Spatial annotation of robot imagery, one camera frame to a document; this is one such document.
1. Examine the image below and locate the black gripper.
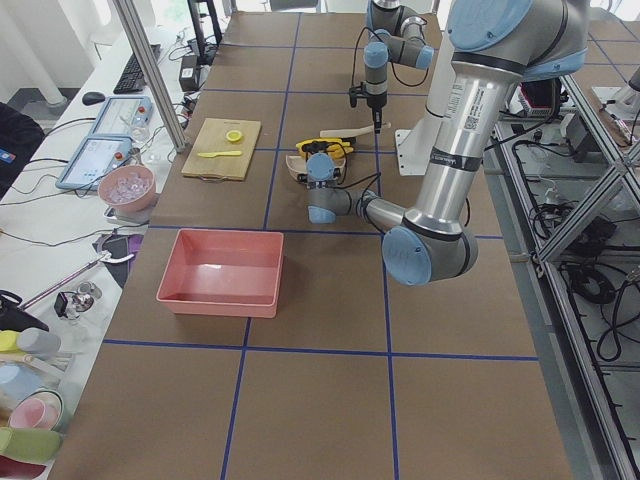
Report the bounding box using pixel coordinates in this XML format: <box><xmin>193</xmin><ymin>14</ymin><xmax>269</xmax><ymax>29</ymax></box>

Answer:
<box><xmin>296</xmin><ymin>168</ymin><xmax>345</xmax><ymax>190</ymax></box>
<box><xmin>348</xmin><ymin>82</ymin><xmax>387</xmax><ymax>109</ymax></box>

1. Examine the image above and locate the beige plastic dustpan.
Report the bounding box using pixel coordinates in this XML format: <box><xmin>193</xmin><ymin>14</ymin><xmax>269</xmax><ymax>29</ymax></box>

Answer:
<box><xmin>285</xmin><ymin>153</ymin><xmax>346</xmax><ymax>181</ymax></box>

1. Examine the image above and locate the beige brush with black bristles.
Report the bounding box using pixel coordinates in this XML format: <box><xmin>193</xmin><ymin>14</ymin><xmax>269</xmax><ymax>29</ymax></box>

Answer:
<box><xmin>319</xmin><ymin>122</ymin><xmax>391</xmax><ymax>139</ymax></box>

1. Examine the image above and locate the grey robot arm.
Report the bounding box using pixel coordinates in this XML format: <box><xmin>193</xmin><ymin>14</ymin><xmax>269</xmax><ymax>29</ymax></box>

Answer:
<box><xmin>348</xmin><ymin>1</ymin><xmax>434</xmax><ymax>114</ymax></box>
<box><xmin>307</xmin><ymin>1</ymin><xmax>589</xmax><ymax>285</ymax></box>

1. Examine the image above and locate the pink plastic bin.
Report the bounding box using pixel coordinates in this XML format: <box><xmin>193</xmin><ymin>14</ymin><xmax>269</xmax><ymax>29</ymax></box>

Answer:
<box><xmin>156</xmin><ymin>229</ymin><xmax>284</xmax><ymax>318</ymax></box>

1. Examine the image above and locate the yellow plastic knife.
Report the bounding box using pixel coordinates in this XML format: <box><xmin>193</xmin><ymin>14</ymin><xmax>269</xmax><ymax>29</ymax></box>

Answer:
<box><xmin>197</xmin><ymin>150</ymin><xmax>243</xmax><ymax>158</ymax></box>

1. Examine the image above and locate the yellow toy lemon slice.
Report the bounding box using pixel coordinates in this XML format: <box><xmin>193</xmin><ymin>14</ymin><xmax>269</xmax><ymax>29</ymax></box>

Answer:
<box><xmin>225</xmin><ymin>130</ymin><xmax>243</xmax><ymax>143</ymax></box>

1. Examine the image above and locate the bamboo cutting board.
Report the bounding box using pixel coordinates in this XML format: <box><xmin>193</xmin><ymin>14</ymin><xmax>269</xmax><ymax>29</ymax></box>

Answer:
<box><xmin>181</xmin><ymin>118</ymin><xmax>261</xmax><ymax>181</ymax></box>

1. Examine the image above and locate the black power adapter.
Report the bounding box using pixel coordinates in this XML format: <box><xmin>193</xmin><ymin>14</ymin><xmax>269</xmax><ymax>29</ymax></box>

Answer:
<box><xmin>179</xmin><ymin>55</ymin><xmax>200</xmax><ymax>92</ymax></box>

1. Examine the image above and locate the pink bowl with clear pieces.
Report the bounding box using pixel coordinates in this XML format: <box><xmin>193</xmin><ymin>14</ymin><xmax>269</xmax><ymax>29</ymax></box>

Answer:
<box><xmin>98</xmin><ymin>165</ymin><xmax>156</xmax><ymax>213</ymax></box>

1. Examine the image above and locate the blue teach pendant far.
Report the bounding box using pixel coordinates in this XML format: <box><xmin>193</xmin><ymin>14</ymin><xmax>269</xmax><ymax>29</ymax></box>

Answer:
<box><xmin>90</xmin><ymin>95</ymin><xmax>153</xmax><ymax>136</ymax></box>

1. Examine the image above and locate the blue teach pendant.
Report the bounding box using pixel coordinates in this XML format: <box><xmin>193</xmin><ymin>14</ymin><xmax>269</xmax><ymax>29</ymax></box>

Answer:
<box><xmin>56</xmin><ymin>135</ymin><xmax>133</xmax><ymax>190</ymax></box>
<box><xmin>90</xmin><ymin>95</ymin><xmax>153</xmax><ymax>136</ymax></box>

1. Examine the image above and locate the black keyboard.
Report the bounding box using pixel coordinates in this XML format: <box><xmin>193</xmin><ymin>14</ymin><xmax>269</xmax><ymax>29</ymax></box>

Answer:
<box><xmin>113</xmin><ymin>53</ymin><xmax>147</xmax><ymax>95</ymax></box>

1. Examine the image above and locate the blue teach pendant near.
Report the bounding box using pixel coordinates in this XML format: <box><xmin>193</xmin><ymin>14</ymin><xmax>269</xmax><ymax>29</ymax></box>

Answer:
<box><xmin>56</xmin><ymin>135</ymin><xmax>133</xmax><ymax>190</ymax></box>

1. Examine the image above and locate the black computer mouse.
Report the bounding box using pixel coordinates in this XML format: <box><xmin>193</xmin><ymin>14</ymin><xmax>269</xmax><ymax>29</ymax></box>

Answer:
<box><xmin>81</xmin><ymin>91</ymin><xmax>106</xmax><ymax>106</ymax></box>

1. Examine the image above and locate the pink cup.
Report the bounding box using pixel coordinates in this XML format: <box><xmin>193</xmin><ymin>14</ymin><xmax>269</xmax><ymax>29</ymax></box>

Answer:
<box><xmin>9</xmin><ymin>397</ymin><xmax>59</xmax><ymax>430</ymax></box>

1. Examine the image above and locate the green cup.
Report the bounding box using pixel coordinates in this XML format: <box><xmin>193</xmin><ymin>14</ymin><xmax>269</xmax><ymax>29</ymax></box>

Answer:
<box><xmin>1</xmin><ymin>427</ymin><xmax>62</xmax><ymax>464</ymax></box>

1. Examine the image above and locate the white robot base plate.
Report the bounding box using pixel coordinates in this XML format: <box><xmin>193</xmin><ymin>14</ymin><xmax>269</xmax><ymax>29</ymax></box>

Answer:
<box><xmin>394</xmin><ymin>128</ymin><xmax>430</xmax><ymax>176</ymax></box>

